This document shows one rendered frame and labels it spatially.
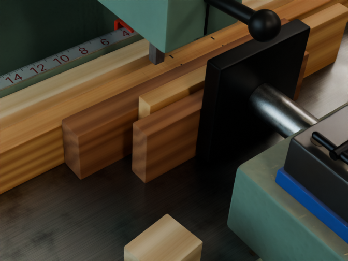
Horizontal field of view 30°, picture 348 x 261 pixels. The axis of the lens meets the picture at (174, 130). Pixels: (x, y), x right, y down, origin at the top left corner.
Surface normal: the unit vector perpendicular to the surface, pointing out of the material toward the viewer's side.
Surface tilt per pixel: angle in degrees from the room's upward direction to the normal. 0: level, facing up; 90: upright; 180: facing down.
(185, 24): 90
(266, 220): 90
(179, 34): 90
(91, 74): 0
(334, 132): 0
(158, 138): 90
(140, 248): 0
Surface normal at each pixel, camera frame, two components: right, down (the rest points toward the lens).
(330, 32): 0.63, 0.56
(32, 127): 0.06, -0.73
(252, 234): -0.77, 0.40
